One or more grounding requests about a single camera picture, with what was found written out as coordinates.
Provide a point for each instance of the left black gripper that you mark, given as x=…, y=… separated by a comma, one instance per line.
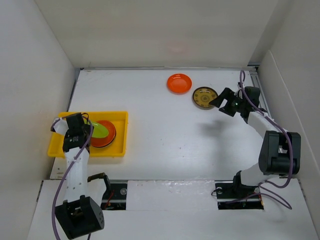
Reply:
x=87, y=128

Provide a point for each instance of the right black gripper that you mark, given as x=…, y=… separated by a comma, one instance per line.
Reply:
x=229, y=95

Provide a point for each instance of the orange plate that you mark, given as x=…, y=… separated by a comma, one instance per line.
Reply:
x=179, y=83
x=104, y=142

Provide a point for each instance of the green plate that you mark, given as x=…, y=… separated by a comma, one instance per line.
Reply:
x=99, y=131

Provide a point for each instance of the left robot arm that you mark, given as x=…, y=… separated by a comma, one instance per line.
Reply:
x=73, y=208

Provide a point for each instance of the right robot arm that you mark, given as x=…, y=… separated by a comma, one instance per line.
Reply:
x=280, y=153

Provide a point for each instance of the yellow plastic bin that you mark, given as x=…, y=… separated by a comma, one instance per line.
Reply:
x=115, y=148

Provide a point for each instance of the yellow patterned plate rear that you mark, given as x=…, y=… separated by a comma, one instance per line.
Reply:
x=202, y=96

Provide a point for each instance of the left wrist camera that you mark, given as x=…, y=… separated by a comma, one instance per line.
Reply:
x=59, y=126

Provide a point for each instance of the right aluminium rail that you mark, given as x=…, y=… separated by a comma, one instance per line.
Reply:
x=253, y=72

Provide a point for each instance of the left base mount slot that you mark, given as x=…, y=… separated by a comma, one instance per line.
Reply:
x=115, y=199

